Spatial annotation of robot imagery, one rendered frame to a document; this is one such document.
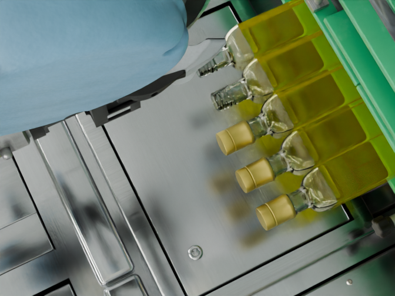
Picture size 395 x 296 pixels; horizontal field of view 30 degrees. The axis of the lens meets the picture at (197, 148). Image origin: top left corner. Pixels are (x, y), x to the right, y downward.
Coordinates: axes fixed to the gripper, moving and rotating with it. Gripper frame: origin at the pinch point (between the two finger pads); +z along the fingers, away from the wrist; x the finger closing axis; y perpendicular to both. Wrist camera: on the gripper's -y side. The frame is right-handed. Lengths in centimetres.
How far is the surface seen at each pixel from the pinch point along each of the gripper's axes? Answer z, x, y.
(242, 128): 5.2, 5.1, 28.4
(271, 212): 3.1, 17.2, 28.2
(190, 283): -9.4, 19.4, 42.6
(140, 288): -16.2, 16.8, 42.9
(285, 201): 5.5, 16.7, 28.2
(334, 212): 15.1, 19.7, 42.6
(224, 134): 2.6, 4.7, 28.6
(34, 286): -30, 9, 45
